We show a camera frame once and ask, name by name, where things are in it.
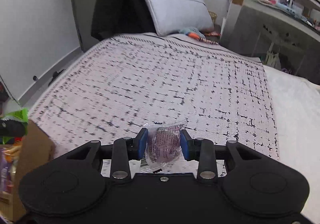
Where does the white desk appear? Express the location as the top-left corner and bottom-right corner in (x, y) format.
(220, 0), (319, 84)

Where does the white door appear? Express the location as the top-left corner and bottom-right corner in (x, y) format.
(1, 0), (80, 100)

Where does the cardboard box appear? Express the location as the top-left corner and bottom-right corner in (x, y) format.
(1, 121), (55, 222)

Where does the patterned white bed blanket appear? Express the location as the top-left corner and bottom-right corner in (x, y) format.
(28, 33), (281, 180)

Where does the grey pillow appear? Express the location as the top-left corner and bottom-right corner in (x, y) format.
(145, 0), (214, 36)

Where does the blue orange plush toy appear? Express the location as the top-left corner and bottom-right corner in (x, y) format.
(178, 27), (221, 45)

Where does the green snack packet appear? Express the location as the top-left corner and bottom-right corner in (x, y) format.
(1, 108), (29, 124)

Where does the purple clear snack packet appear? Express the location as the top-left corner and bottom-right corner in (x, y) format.
(139, 119), (187, 174)

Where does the purple snack bar packet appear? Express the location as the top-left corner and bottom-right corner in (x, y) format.
(1, 149), (13, 194)

